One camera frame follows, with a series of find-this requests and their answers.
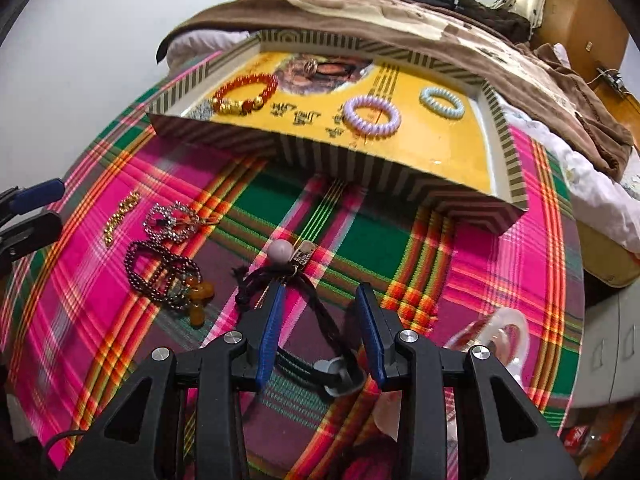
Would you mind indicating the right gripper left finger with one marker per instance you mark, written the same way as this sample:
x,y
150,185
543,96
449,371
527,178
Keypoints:
x,y
240,360

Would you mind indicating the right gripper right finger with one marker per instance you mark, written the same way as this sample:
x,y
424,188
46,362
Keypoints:
x,y
402,361

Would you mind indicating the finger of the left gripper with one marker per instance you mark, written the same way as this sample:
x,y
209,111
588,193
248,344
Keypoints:
x,y
17,201
30,236

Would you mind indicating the black hair tie pink bead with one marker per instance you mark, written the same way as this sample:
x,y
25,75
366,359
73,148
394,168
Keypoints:
x,y
312,350

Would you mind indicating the grey drawer nightstand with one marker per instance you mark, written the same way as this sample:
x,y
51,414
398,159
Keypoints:
x,y
608,369

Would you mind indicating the yellow striped tray box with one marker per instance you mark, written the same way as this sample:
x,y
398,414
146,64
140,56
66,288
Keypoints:
x,y
392,120

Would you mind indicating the bed with floral sheet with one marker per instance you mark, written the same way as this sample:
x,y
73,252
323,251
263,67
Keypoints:
x,y
607,215

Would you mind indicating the wooden headboard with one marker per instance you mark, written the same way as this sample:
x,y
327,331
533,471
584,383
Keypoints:
x,y
624,107

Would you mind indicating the brown plush blanket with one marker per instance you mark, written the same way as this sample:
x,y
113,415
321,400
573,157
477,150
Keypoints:
x,y
535,81

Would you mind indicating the dark bag by window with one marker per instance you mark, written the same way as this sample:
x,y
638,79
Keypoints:
x,y
508,24

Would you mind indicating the wooden wardrobe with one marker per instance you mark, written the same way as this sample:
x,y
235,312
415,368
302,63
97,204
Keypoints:
x,y
592,33

